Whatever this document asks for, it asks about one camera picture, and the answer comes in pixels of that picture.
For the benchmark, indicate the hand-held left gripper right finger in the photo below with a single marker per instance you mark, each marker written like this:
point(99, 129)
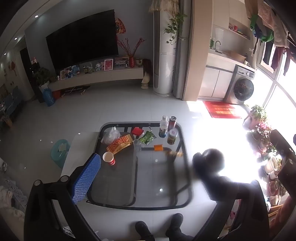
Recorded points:
point(208, 176)

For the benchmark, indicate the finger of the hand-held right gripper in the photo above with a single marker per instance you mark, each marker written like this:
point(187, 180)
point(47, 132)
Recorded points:
point(283, 146)
point(289, 178)

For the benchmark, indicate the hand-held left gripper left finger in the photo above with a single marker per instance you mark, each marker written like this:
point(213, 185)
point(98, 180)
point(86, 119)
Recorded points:
point(86, 178)

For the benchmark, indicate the white paper cup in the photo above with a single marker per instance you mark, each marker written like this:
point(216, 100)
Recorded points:
point(108, 158)

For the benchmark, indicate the clear plastic bag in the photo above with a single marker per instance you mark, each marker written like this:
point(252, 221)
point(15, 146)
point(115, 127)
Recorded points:
point(111, 136)

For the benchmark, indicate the orange printed paper bag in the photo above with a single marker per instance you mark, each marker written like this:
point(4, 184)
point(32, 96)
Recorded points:
point(120, 143)

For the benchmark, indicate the glass coffee table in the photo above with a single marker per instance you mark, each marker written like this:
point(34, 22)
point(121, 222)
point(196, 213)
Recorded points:
point(136, 180)

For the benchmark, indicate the tin can with white lid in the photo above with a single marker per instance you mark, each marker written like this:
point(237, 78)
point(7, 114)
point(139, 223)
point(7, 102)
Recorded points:
point(172, 136)

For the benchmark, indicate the person's right shoe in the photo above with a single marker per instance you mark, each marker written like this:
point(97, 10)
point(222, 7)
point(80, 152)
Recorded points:
point(174, 222)

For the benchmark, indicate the person's shoe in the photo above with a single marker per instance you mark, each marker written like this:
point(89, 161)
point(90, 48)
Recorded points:
point(174, 222)
point(143, 230)

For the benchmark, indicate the small orange packet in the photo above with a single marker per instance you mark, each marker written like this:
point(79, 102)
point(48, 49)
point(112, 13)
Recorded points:
point(158, 147)

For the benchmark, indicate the clear glass jar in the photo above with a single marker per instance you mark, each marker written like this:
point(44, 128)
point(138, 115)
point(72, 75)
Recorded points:
point(137, 144)

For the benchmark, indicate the red drink can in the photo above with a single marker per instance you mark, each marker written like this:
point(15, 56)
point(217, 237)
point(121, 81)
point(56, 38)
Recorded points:
point(172, 122)

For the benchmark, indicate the plastic water bottle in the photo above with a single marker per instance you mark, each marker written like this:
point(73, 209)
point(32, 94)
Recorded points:
point(163, 128)

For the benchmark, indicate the red doormat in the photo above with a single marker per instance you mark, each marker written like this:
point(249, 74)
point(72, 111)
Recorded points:
point(222, 110)

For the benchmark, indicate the red packet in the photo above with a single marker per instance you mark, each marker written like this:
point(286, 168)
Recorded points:
point(137, 131)

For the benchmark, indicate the green snack packet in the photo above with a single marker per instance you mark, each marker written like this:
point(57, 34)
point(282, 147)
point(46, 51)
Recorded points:
point(147, 138)

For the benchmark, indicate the silver washing machine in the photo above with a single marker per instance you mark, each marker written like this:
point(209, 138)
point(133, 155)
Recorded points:
point(240, 88)

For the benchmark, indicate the grey lace sofa cover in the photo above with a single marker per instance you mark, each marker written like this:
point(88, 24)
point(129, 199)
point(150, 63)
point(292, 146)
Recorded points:
point(13, 199)

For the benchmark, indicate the person's left shoe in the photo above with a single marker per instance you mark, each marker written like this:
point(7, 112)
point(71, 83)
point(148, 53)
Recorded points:
point(143, 230)

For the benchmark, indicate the red bag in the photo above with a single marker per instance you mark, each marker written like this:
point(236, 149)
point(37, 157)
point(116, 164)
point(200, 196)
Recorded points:
point(56, 94)

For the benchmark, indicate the black skateboard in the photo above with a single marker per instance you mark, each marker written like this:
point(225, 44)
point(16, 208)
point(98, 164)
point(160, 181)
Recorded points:
point(76, 90)

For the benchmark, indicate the blue water jug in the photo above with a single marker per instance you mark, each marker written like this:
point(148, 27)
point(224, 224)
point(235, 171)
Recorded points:
point(48, 97)

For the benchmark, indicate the white sink cabinet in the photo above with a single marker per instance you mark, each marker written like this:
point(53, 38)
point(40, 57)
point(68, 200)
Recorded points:
point(215, 78)

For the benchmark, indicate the white television cabinet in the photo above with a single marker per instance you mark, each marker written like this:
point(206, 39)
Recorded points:
point(104, 76)

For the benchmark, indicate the blue chair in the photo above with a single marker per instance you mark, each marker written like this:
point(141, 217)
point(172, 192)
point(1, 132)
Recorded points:
point(18, 97)
point(10, 106)

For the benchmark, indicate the grey curtain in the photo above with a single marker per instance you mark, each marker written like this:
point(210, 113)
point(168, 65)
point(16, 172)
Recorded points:
point(182, 69)

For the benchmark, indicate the large green potted plant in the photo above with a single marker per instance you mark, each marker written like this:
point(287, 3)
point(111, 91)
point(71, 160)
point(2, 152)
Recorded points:
point(44, 76)

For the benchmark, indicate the blue plush toy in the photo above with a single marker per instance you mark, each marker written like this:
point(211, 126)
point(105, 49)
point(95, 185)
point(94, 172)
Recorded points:
point(99, 66)

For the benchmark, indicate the row of hanging clothes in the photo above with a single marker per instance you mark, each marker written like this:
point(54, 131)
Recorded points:
point(266, 32)

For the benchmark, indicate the white standing air conditioner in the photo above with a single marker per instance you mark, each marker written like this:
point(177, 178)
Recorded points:
point(164, 69)

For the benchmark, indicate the mannequin head with wig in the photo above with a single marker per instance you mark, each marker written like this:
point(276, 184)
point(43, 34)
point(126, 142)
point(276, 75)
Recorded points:
point(146, 78)

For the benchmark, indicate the chrome faucet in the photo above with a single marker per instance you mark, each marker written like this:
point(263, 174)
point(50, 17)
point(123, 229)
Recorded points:
point(217, 44)

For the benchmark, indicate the red vase with branches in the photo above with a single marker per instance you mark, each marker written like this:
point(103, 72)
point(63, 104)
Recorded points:
point(131, 62)

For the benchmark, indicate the small white plant pot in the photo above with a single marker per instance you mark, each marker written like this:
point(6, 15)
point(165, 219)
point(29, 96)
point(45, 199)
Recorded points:
point(139, 62)

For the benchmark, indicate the large black television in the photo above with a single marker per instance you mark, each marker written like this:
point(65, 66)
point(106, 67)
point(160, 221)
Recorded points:
point(81, 41)

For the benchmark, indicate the trailing green pothos plant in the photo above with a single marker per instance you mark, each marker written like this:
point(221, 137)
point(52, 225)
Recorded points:
point(173, 25)

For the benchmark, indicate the red paper fan decoration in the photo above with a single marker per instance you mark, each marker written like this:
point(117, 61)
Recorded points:
point(120, 26)

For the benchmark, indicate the lace cover cloth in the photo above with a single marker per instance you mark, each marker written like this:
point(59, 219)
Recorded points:
point(159, 4)

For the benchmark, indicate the pink picture frame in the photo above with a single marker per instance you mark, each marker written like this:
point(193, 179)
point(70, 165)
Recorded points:
point(108, 64)

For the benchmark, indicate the white group photo frame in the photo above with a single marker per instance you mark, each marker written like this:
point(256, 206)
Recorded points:
point(121, 62)

